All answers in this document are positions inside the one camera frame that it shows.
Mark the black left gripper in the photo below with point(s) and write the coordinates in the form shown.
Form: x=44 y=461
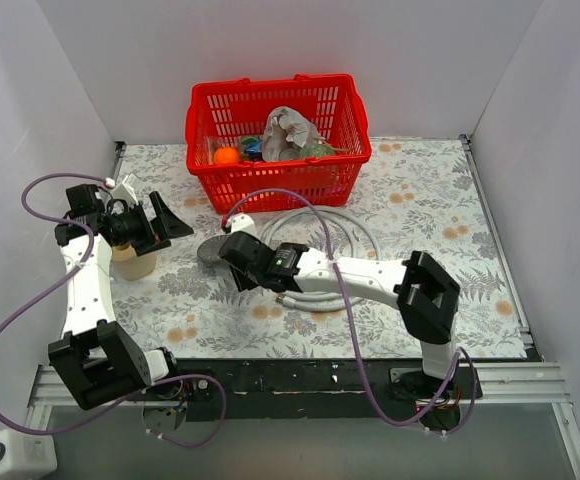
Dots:
x=155 y=228

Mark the red plastic basket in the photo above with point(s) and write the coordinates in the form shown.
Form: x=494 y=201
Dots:
x=220 y=113

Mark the green glass item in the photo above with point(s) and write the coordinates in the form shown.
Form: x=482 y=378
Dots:
x=320 y=150

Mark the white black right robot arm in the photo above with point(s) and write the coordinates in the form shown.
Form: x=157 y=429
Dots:
x=419 y=288

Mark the floral patterned mat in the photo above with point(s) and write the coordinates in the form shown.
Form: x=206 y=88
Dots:
x=411 y=195

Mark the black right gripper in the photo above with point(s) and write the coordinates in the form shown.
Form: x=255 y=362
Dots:
x=240 y=272

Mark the orange ball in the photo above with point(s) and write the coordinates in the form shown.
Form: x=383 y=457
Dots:
x=226 y=156

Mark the aluminium frame rail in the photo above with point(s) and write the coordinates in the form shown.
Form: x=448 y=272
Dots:
x=501 y=383

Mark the white box with knob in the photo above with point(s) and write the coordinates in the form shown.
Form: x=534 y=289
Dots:
x=24 y=456

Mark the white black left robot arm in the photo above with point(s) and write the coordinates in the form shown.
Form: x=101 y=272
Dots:
x=97 y=360

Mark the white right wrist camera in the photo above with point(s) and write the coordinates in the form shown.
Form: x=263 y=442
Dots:
x=239 y=222

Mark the grey shower head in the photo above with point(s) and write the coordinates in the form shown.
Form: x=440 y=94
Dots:
x=208 y=250

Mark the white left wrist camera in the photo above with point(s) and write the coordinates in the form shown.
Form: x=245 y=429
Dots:
x=123 y=189

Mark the colourful small toy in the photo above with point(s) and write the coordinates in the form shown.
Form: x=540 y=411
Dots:
x=250 y=147

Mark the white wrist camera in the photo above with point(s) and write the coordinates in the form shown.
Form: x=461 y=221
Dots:
x=123 y=189
x=239 y=222

